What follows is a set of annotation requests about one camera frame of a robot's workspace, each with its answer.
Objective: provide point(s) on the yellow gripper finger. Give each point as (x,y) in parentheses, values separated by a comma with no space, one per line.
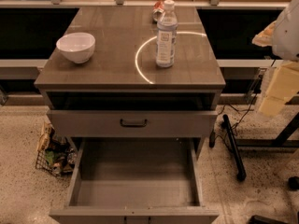
(270,106)
(285,82)

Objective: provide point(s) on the clear plastic water bottle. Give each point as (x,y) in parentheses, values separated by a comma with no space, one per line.
(167,25)

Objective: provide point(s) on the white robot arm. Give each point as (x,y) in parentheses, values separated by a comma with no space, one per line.
(283,36)

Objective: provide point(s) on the open middle drawer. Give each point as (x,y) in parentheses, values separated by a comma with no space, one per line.
(128,181)

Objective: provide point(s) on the black object on floor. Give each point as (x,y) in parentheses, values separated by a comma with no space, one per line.
(293,183)

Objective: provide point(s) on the crushed red soda can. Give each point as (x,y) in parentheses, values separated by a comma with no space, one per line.
(158,10)

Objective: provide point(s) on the white ceramic bowl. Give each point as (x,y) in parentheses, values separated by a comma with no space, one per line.
(77,47)

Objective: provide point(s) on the black table leg frame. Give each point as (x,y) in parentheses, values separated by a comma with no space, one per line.
(234,144)

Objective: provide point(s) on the top drawer with black handle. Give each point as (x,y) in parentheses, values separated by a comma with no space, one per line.
(131,124)

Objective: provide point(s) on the wire basket with snack bags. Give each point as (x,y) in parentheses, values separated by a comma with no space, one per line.
(55,155)

